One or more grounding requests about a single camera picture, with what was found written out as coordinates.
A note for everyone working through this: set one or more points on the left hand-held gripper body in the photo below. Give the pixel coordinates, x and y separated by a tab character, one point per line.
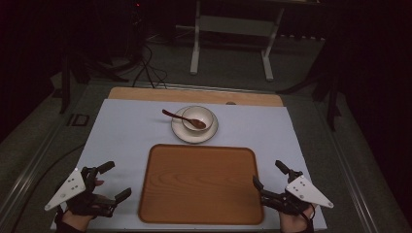
72	187

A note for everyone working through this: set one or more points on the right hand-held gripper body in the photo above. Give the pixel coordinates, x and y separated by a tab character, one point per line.
302	191

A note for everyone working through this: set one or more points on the person's right hand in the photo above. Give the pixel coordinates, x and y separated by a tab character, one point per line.
293	224

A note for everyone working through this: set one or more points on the person's left hand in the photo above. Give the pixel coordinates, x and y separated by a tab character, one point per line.
77	222

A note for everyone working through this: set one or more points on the white table mat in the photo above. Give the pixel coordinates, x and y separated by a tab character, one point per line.
129	129

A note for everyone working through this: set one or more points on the dark floor socket box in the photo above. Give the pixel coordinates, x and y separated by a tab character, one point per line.
78	120

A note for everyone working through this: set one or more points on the brown wooden tray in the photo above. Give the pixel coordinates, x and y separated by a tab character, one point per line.
200	186

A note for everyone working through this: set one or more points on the dark tripod stand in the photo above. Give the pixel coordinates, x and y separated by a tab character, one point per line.
66	84
332	103

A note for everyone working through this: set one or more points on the white round plate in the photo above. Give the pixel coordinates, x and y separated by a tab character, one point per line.
181	131

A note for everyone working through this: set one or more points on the white bowl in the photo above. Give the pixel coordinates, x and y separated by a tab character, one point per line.
202	114

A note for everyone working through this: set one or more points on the dark brown spoon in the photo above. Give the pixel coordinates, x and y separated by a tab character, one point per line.
181	117

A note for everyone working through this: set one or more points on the white metal stand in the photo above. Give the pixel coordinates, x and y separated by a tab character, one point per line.
233	26

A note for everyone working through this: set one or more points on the metal floor rail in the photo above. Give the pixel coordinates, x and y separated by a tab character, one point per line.
27	173
348	168

